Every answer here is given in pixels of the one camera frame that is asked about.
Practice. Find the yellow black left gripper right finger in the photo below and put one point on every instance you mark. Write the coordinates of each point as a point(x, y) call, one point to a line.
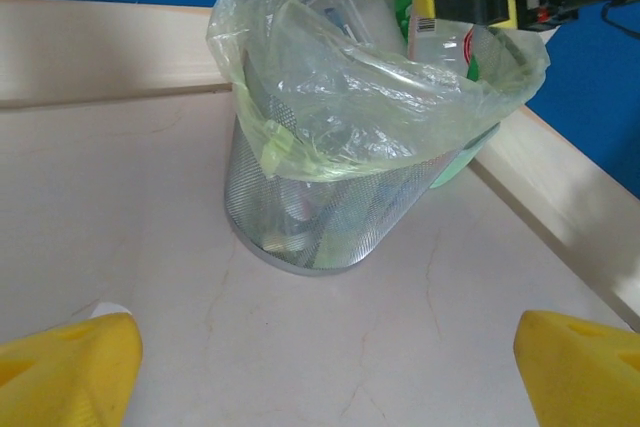
point(585, 377)

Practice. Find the green lined trash bin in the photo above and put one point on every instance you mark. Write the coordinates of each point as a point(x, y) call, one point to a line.
point(380, 92)

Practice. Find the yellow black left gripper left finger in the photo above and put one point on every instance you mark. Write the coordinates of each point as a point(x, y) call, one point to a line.
point(70, 372)

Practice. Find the silver mesh waste bin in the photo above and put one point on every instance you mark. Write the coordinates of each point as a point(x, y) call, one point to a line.
point(350, 217)

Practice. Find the mint green lidded box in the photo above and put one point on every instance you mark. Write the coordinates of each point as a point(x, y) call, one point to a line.
point(457, 167)

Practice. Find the clear plastic tray box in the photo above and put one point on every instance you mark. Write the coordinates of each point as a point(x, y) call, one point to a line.
point(360, 7)

